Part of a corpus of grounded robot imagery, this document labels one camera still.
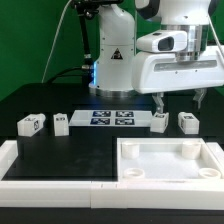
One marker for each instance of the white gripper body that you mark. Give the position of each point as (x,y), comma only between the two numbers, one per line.
(155,73)

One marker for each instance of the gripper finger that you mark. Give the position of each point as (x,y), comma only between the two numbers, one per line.
(158,99)
(199,96)

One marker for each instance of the white square tabletop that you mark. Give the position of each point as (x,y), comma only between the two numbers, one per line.
(182,160)

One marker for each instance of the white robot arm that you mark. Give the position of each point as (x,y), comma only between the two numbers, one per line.
(112,71)

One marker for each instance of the white U-shaped obstacle fence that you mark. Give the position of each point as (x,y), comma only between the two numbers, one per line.
(203,195)

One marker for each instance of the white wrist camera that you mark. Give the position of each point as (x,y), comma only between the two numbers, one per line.
(163,41)

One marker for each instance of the white marker base plate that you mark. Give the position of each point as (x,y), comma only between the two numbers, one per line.
(111,118)

